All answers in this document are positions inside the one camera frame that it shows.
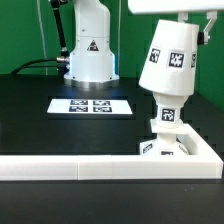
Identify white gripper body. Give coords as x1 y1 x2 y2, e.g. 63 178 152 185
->
128 0 224 14

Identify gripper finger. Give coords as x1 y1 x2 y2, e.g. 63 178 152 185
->
197 11 218 45
178 12 188 22

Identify white lamp shade cone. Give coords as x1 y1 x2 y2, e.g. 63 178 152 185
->
139 20 199 96

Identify white lamp bulb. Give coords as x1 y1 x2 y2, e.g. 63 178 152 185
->
153 92 186 129

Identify white lamp base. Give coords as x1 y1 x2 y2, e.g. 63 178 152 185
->
139 119 194 156

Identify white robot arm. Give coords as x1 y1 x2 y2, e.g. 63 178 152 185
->
64 0 224 88

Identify white marker tag sheet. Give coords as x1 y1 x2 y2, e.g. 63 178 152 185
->
47 99 132 115

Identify white L-shaped fence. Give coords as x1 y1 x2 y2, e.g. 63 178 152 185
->
0 124 223 181

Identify black cable bundle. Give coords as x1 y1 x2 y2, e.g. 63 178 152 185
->
10 57 70 76

